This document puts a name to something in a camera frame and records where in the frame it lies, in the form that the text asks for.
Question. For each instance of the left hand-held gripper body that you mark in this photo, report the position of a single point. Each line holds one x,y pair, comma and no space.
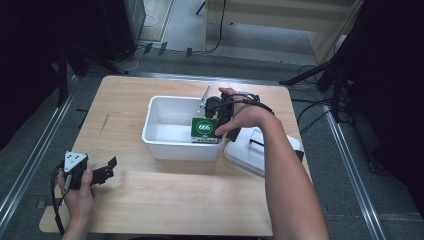
75,162

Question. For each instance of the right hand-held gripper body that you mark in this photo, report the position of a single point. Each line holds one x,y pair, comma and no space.
213,106

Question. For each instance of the green printed carton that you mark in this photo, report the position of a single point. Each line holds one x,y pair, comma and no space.
203,128

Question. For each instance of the white lid with black clasps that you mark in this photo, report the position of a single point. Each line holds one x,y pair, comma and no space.
246,156

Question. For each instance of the white plastic storage box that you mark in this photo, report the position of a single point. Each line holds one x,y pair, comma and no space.
166,116

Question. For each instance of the person's right hand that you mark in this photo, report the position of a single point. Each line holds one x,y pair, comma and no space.
250,116

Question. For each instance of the person's left hand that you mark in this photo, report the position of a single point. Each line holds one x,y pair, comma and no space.
80,201

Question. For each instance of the grey floor plate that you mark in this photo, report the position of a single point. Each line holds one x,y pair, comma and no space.
46,203

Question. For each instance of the black floor tape strip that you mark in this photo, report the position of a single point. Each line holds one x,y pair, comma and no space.
189,52
147,48
162,48

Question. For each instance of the black metal stand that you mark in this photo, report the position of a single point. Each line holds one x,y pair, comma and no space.
336,93
62,76

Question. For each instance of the dark curtain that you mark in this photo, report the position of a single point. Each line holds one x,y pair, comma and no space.
26,66
393,83

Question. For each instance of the black cabinet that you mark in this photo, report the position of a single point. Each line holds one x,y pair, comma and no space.
116,26

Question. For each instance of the metal floor rail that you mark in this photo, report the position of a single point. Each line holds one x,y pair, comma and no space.
200,77
353,176
33,163

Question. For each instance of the light wooden furniture frame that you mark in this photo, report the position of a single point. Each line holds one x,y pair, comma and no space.
283,25

